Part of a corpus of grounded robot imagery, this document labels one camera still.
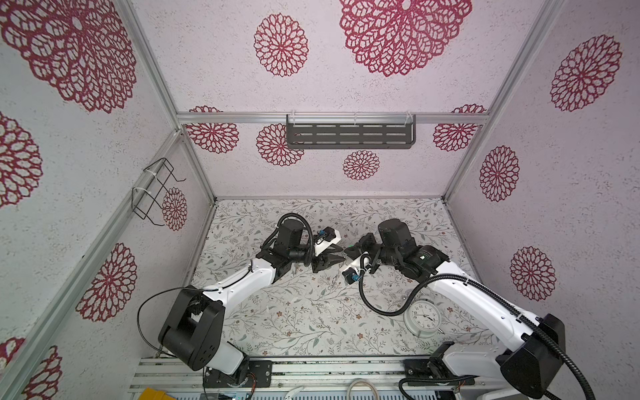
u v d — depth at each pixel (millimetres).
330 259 702
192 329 427
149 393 701
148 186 759
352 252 674
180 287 453
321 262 692
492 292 454
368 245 663
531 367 380
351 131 923
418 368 745
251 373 730
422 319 810
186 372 589
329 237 653
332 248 772
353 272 624
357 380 725
